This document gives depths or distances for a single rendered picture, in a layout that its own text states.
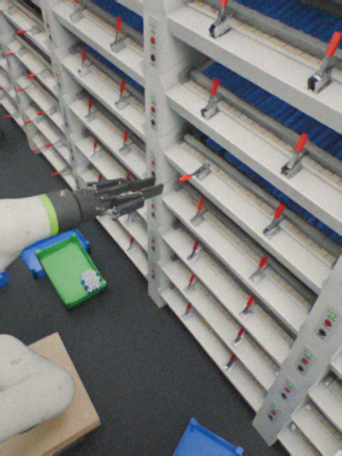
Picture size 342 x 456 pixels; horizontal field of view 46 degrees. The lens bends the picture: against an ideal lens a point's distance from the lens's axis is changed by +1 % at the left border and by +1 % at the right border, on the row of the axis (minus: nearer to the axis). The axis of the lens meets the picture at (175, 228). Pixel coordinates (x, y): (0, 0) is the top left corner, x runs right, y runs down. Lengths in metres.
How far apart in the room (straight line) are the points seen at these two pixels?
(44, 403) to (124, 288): 0.96
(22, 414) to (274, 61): 0.90
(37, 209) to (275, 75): 0.53
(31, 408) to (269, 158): 0.77
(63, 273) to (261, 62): 1.42
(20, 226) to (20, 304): 1.17
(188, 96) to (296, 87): 0.38
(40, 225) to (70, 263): 1.14
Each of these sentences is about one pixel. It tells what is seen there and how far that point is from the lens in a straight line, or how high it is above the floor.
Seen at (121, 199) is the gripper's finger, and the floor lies 0.94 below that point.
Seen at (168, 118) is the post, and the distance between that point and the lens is 1.17.
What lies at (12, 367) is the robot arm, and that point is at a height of 0.58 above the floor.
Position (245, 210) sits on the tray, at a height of 0.88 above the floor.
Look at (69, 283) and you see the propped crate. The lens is 1.95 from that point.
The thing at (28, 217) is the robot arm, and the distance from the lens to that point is 0.85.
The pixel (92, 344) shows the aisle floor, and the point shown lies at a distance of 1.81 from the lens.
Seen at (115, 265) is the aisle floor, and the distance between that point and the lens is 2.03.
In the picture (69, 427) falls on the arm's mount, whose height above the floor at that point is 0.33.
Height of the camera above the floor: 1.59
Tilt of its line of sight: 47 degrees down
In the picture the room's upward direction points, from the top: 3 degrees clockwise
